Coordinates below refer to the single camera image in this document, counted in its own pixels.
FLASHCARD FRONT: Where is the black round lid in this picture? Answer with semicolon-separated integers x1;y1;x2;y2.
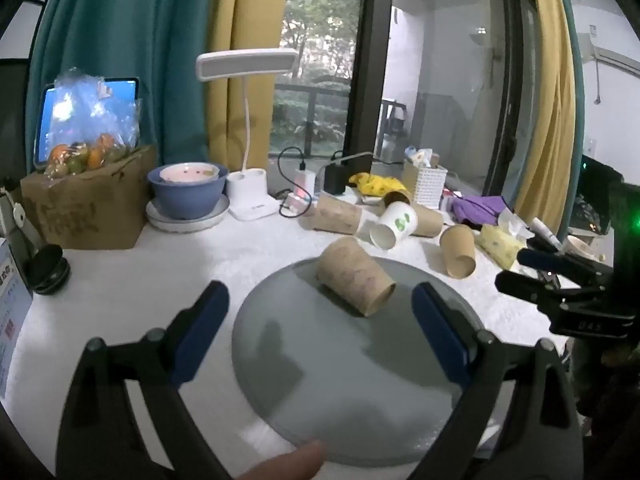
26;244;72;296

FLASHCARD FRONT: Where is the person's left hand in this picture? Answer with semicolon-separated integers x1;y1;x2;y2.
235;440;328;480

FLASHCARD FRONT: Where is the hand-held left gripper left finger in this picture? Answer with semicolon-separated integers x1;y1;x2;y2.
56;280;233;480

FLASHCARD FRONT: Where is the pink bowl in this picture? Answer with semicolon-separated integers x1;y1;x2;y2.
159;162;221;184

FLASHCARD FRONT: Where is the cardboard box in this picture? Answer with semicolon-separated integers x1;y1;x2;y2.
20;144;158;251

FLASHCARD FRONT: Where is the yellow cloth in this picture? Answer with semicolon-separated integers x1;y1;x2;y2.
348;172;404;197

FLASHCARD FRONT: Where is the plastic bag of fruit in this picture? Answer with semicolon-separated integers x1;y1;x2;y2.
44;67;143;178

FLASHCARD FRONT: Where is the teal curtain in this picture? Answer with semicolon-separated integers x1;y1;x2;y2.
25;0;223;198

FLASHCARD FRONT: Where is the blue bowl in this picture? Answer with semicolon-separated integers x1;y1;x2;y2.
147;162;228;221

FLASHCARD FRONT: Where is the yellow curtain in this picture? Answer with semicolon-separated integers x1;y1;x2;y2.
514;0;577;241
206;0;296;173

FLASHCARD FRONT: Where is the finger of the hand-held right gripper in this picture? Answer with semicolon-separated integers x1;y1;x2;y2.
495;271;601;313
516;237;615;287

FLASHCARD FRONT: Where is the white tube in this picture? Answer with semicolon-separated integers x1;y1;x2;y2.
530;217;564;252

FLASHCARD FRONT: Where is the black power adapter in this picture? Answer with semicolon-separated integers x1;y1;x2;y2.
324;164;348;196

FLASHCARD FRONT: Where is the grey round tray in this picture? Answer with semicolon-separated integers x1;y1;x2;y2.
231;256;487;467

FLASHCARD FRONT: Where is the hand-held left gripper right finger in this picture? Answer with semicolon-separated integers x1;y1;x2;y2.
407;281;586;480

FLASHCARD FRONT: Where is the purple cloth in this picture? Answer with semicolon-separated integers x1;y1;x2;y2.
451;195;515;227

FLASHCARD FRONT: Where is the white crumpled tissue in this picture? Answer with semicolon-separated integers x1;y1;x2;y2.
497;208;536;241

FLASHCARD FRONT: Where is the white plastic basket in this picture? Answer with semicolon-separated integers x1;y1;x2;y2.
402;160;449;209

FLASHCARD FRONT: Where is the white small device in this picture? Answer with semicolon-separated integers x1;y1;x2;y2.
0;186;28;233

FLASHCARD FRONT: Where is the brown paper cup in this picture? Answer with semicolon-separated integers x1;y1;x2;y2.
311;194;364;235
409;203;445;239
439;224;477;280
315;236;397;318

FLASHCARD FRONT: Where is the white desk lamp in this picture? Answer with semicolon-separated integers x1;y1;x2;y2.
196;48;300;222

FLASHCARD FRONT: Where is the white air conditioner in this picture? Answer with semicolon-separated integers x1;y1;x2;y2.
580;32;640;75

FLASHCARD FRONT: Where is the black cable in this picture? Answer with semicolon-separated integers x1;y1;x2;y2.
277;147;307;195

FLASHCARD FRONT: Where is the yellow patterned packet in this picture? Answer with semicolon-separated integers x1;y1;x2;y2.
475;225;527;269

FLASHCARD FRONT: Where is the white plate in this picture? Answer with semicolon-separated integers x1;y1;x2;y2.
145;194;231;233

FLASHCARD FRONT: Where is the dark electronic device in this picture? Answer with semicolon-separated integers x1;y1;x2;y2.
570;156;623;235

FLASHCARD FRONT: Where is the blue and white card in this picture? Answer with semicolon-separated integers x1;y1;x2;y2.
0;238;35;400

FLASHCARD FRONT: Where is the white paper cup green print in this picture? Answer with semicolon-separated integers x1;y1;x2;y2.
369;201;419;251

